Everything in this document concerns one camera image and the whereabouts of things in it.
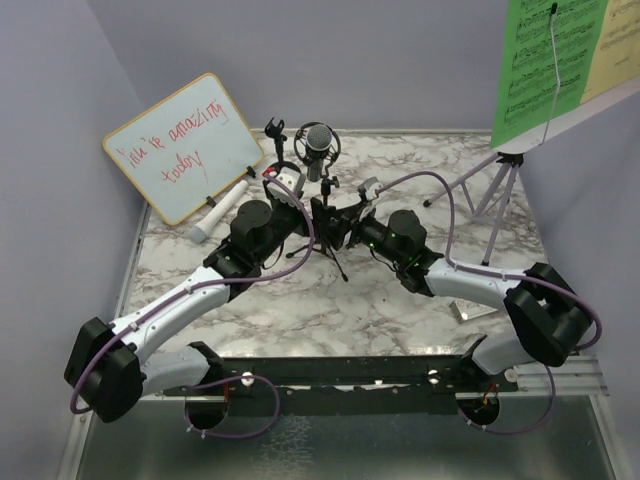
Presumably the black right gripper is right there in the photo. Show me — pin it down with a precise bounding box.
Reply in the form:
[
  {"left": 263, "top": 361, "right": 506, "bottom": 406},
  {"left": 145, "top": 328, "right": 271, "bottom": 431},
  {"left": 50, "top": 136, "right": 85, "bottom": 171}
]
[{"left": 324, "top": 201, "right": 405, "bottom": 267}]

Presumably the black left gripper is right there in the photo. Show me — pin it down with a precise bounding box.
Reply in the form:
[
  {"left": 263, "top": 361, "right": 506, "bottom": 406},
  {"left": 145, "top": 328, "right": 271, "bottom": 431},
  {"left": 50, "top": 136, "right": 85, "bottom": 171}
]
[{"left": 255, "top": 181, "right": 335, "bottom": 265}]

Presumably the black tripod mic stand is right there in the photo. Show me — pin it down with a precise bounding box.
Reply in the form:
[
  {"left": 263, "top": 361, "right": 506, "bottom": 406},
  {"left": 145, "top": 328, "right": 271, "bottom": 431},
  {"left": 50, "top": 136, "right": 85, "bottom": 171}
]
[{"left": 310, "top": 174, "right": 349, "bottom": 282}]

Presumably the black condenser microphone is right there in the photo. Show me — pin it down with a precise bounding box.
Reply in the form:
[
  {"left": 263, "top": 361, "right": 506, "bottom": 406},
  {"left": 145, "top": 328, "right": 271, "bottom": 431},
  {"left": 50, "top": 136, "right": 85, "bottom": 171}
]
[{"left": 294, "top": 122, "right": 341, "bottom": 183}]

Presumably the black round-base mic stand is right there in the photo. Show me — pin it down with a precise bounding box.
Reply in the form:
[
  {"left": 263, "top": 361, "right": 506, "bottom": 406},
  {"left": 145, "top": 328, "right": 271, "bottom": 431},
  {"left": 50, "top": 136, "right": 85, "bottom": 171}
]
[{"left": 263, "top": 118, "right": 302, "bottom": 175}]

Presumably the white handheld microphone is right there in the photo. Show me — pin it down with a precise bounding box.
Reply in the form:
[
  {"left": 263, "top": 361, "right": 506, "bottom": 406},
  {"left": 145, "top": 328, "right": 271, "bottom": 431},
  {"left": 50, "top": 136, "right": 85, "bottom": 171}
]
[{"left": 190, "top": 180, "right": 249, "bottom": 244}]

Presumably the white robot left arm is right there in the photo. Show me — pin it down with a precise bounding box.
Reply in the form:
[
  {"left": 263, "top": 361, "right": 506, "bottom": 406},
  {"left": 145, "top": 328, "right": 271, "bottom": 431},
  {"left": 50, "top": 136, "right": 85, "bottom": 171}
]
[{"left": 63, "top": 196, "right": 313, "bottom": 423}]

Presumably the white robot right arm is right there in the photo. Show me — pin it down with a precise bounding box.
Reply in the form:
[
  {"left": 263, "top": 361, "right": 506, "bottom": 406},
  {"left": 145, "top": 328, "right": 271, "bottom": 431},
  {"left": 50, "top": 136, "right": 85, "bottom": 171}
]
[{"left": 323, "top": 202, "right": 594, "bottom": 391}]

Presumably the lilac music stand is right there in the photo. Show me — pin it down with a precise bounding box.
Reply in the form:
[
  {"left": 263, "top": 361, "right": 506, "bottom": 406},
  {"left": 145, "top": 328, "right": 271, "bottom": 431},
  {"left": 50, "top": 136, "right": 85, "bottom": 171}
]
[{"left": 422, "top": 0, "right": 640, "bottom": 224}]

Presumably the small silver box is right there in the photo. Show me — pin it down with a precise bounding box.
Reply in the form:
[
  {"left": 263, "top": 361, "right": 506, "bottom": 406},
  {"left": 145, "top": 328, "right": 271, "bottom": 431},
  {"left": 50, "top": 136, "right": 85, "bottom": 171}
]
[{"left": 449, "top": 300, "right": 497, "bottom": 323}]

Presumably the yellow-framed whiteboard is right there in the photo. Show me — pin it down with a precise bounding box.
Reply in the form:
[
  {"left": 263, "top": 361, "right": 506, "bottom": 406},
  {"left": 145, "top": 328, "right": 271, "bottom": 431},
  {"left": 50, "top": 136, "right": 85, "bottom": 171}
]
[{"left": 103, "top": 73, "right": 264, "bottom": 225}]

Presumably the green sheet music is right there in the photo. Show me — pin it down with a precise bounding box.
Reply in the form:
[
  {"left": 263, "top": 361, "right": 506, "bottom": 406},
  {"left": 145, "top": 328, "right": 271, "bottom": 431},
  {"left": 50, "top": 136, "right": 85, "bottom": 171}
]
[{"left": 491, "top": 0, "right": 607, "bottom": 148}]

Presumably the yellow sheet music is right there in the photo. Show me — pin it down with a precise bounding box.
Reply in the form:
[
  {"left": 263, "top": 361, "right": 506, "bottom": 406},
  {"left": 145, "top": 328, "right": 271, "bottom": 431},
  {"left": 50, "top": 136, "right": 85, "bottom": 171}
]
[{"left": 581, "top": 0, "right": 639, "bottom": 103}]

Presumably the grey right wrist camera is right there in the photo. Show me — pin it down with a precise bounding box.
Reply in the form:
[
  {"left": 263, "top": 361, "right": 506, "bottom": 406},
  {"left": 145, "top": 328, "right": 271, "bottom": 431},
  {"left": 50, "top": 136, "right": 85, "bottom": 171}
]
[{"left": 358, "top": 177, "right": 383, "bottom": 203}]

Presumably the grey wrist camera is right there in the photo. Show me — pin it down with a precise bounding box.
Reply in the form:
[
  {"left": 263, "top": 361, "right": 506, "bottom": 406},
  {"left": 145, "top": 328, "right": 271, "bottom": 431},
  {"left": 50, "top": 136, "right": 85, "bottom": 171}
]
[
  {"left": 358, "top": 177, "right": 383, "bottom": 203},
  {"left": 266, "top": 167, "right": 306, "bottom": 207}
]

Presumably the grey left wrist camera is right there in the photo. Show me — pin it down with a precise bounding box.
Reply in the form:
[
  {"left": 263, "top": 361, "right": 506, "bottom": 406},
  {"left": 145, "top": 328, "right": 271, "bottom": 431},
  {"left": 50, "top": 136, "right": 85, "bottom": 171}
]
[{"left": 266, "top": 167, "right": 306, "bottom": 207}]

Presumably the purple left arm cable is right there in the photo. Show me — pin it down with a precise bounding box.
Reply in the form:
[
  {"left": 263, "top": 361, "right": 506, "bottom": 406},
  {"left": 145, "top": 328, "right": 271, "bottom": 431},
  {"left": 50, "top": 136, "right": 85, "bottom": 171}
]
[{"left": 69, "top": 172, "right": 316, "bottom": 441}]

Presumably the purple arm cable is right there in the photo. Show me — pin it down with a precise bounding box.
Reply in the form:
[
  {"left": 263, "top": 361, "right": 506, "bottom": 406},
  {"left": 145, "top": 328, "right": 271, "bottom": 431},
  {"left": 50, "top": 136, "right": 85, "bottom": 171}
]
[
  {"left": 377, "top": 171, "right": 604, "bottom": 435},
  {"left": 69, "top": 172, "right": 316, "bottom": 441}
]

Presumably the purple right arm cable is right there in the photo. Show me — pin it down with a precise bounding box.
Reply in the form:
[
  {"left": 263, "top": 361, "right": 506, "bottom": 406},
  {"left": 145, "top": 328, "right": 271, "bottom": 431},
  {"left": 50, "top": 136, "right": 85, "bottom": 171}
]
[{"left": 377, "top": 171, "right": 604, "bottom": 435}]

